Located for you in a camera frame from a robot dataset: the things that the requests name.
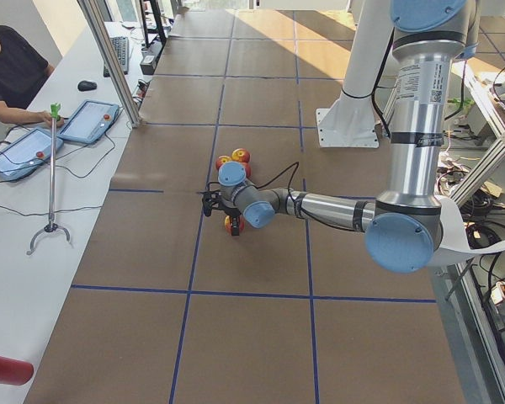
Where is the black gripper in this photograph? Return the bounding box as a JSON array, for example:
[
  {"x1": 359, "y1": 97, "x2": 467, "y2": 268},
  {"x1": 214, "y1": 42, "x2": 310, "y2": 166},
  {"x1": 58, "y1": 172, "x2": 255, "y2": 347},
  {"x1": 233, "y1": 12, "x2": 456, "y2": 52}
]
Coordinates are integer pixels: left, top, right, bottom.
[{"x1": 221, "y1": 200, "x2": 242, "y2": 237}]

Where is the lone red yellow apple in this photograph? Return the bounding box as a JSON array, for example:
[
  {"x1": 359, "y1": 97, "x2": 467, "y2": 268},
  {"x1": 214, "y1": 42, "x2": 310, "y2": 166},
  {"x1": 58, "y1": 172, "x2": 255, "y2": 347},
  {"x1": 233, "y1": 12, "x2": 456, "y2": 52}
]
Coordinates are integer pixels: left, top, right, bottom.
[{"x1": 224, "y1": 215, "x2": 245, "y2": 236}]

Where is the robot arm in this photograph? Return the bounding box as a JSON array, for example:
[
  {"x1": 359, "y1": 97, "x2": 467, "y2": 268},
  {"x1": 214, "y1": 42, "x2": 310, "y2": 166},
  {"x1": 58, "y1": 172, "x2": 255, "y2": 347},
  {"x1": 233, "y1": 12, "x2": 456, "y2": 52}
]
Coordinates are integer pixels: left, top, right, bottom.
[{"x1": 203, "y1": 1, "x2": 480, "y2": 273}]

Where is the apple nearest robot base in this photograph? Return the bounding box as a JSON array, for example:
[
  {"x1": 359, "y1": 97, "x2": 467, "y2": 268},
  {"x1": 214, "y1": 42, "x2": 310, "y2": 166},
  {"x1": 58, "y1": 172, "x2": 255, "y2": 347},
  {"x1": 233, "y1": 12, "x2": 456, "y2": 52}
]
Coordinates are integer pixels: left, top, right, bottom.
[{"x1": 231, "y1": 147, "x2": 251, "y2": 163}]

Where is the apple toward arm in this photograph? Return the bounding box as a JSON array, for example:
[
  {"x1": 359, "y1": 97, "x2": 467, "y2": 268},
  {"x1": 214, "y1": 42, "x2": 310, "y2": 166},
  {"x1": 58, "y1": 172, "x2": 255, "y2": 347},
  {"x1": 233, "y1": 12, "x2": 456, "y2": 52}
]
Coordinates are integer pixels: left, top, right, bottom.
[{"x1": 218, "y1": 161, "x2": 252, "y2": 214}]

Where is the person's hand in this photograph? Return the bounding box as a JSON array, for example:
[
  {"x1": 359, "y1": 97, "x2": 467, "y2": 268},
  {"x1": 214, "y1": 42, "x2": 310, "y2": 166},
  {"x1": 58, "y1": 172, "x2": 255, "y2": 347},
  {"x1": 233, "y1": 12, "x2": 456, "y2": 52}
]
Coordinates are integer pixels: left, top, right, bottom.
[{"x1": 44, "y1": 114, "x2": 65, "y2": 128}]

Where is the apple nearest table edge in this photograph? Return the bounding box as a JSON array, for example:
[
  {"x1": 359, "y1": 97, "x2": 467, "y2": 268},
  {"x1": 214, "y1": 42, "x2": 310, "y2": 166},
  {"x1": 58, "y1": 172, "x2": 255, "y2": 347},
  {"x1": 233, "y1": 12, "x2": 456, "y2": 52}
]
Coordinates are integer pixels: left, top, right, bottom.
[{"x1": 215, "y1": 155, "x2": 232, "y2": 171}]

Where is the far blue teach pendant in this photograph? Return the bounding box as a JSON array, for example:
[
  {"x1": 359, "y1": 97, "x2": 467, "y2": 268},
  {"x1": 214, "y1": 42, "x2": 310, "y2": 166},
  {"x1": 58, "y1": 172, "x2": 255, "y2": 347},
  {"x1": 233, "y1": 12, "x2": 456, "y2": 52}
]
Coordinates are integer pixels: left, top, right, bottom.
[{"x1": 57, "y1": 99, "x2": 120, "y2": 145}]

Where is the blue teach pendant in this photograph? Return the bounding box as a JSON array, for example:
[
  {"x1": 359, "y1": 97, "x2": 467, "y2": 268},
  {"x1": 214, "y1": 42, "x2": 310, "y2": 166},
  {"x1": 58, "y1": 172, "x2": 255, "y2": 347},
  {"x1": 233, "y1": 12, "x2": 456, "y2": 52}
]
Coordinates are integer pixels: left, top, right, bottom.
[
  {"x1": 57, "y1": 99, "x2": 120, "y2": 145},
  {"x1": 0, "y1": 128, "x2": 52, "y2": 182}
]

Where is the black computer mouse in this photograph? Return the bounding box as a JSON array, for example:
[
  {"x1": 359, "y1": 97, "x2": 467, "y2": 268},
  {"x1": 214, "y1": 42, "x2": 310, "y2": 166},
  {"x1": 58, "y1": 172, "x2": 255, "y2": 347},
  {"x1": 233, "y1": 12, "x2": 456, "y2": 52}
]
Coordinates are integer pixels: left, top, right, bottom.
[{"x1": 77, "y1": 80, "x2": 98, "y2": 92}]

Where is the black keyboard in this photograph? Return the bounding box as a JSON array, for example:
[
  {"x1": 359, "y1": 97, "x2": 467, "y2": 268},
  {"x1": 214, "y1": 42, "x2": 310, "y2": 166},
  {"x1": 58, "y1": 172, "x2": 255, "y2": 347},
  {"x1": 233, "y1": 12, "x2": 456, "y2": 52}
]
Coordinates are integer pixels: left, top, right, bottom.
[{"x1": 110, "y1": 36, "x2": 130, "y2": 75}]

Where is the near blue teach pendant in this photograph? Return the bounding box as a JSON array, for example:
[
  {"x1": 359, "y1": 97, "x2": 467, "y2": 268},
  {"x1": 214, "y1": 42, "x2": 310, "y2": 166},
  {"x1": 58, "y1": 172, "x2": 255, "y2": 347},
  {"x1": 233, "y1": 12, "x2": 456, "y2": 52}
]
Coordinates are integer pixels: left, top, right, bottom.
[{"x1": 0, "y1": 128, "x2": 52, "y2": 182}]

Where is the white chair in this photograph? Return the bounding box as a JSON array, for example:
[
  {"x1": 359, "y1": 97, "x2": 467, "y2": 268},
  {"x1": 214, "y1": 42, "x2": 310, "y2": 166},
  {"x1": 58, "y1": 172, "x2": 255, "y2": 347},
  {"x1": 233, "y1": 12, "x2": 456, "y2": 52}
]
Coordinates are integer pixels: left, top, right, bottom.
[{"x1": 424, "y1": 195, "x2": 505, "y2": 268}]

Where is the person in black shirt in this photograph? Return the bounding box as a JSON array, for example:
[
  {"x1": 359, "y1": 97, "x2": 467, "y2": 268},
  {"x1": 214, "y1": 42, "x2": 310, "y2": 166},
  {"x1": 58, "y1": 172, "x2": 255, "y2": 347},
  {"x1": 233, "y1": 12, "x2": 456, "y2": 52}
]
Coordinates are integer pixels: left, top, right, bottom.
[{"x1": 0, "y1": 25, "x2": 54, "y2": 125}]

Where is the red cylinder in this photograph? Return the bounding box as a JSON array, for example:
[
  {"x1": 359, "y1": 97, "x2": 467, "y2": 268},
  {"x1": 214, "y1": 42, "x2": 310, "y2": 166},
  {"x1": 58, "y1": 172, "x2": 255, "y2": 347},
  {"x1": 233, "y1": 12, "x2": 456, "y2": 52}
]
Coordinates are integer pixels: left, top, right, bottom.
[{"x1": 0, "y1": 356, "x2": 34, "y2": 385}]

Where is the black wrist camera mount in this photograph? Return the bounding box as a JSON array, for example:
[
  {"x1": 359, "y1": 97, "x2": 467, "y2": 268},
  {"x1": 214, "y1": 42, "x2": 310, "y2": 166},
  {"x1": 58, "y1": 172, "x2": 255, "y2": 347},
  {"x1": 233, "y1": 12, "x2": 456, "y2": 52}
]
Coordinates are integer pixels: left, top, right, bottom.
[{"x1": 201, "y1": 190, "x2": 224, "y2": 217}]

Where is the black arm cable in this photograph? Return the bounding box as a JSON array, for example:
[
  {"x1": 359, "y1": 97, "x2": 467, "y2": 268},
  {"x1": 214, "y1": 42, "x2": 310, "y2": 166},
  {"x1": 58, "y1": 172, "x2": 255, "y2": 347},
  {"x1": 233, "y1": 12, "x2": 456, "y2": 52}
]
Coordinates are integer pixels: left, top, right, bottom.
[{"x1": 205, "y1": 161, "x2": 300, "y2": 199}]

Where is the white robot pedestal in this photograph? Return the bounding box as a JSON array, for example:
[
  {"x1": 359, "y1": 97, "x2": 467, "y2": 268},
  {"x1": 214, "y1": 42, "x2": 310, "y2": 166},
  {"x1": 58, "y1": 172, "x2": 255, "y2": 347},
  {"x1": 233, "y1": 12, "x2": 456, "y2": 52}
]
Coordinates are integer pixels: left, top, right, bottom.
[{"x1": 316, "y1": 0, "x2": 394, "y2": 148}]

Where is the green handled reacher grabber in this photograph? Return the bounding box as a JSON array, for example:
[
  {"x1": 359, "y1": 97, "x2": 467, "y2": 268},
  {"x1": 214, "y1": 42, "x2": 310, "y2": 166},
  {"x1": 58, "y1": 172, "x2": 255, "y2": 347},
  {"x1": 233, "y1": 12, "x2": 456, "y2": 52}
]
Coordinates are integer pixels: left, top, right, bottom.
[{"x1": 26, "y1": 103, "x2": 71, "y2": 256}]

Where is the aluminium frame post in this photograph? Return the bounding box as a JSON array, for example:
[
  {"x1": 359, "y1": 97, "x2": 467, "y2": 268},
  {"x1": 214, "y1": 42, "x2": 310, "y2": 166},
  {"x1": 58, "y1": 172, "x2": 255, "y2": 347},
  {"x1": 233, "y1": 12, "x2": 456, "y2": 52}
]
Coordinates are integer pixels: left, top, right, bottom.
[{"x1": 77, "y1": 0, "x2": 141, "y2": 128}]

